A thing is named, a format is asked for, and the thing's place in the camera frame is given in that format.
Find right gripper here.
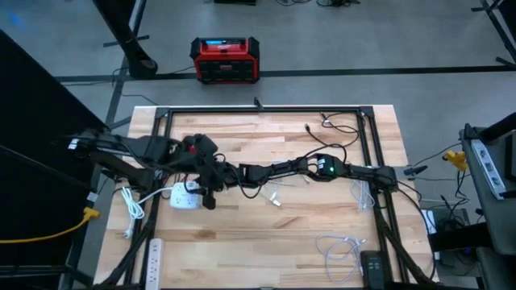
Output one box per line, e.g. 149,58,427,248
234,160,283,190

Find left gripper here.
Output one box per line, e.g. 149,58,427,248
197,156,234,211

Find white USB charging hub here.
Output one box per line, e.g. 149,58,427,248
169,181,203,211

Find smooth white USB cable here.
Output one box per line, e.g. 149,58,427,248
257,176,311,208

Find lavender braided USB cable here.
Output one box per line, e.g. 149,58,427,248
314,234,368,285

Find white power strip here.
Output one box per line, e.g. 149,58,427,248
144,238,165,290

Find red and black jobsite radio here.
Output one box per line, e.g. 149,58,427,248
189,35,261,85

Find black stand pole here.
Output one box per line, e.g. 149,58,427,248
91,0,159,81

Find black clamp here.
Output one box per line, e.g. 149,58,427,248
402,164,430,177

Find black curtain partition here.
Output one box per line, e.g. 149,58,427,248
0,29,110,269

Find yellow plug connector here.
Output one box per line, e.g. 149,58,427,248
442,149,469,172

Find grey power strip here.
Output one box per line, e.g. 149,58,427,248
470,138,507,201

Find grey cart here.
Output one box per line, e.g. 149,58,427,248
459,112,516,290

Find black floor stand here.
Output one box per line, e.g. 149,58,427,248
470,0,516,68

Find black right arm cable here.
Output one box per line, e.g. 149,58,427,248
231,176,265,200

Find black aluminium table frame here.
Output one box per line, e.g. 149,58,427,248
94,105,439,290

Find black USB cable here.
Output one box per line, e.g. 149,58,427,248
304,111,363,162

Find white hub power cord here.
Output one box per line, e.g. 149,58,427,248
119,184,178,240

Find black sleeved cable bundle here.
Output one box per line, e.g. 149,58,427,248
374,213,439,289
94,213,158,290

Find yellow extension cable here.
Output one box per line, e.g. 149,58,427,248
0,206,102,245

